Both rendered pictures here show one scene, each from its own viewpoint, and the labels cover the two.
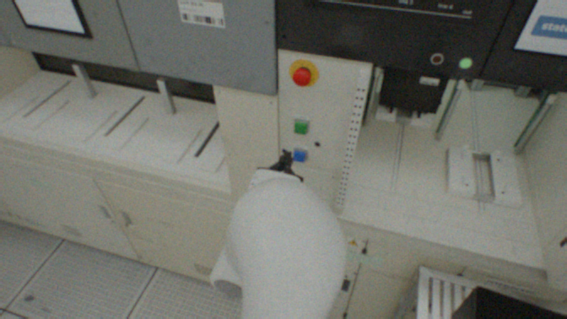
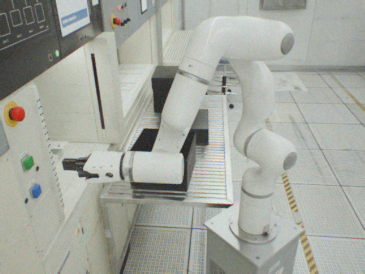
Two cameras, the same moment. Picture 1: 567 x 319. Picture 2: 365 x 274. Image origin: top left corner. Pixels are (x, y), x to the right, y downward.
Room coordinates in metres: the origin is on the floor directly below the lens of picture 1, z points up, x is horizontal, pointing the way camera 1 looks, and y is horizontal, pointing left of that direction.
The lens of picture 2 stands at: (0.42, 0.83, 1.71)
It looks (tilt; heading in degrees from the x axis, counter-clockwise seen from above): 29 degrees down; 259
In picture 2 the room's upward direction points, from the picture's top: 1 degrees counter-clockwise
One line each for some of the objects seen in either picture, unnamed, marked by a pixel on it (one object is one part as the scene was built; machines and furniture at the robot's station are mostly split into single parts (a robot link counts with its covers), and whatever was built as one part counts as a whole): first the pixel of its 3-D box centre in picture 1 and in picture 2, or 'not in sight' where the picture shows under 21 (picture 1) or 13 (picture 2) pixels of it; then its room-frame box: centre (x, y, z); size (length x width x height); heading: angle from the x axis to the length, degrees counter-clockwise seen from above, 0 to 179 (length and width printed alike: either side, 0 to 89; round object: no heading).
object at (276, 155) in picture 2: not in sight; (267, 165); (-0.07, -0.06, 1.07); 0.19 x 0.12 x 0.24; 113
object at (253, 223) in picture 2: not in sight; (255, 207); (-0.05, -0.09, 0.85); 0.19 x 0.19 x 0.18
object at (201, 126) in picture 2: not in sight; (184, 123); (0.04, -0.94, 0.83); 0.29 x 0.29 x 0.13; 74
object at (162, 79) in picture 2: not in sight; (174, 89); (0.01, -1.38, 0.89); 0.29 x 0.29 x 0.25; 74
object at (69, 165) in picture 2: (277, 164); (72, 167); (0.56, 0.02, 1.20); 0.07 x 0.03 x 0.03; 163
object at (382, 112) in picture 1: (405, 104); not in sight; (1.19, -0.49, 0.89); 0.22 x 0.21 x 0.04; 163
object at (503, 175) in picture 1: (482, 174); (39, 152); (0.81, -0.65, 0.89); 0.22 x 0.21 x 0.04; 163
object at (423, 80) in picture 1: (416, 67); not in sight; (1.19, -0.49, 1.06); 0.24 x 0.20 x 0.32; 73
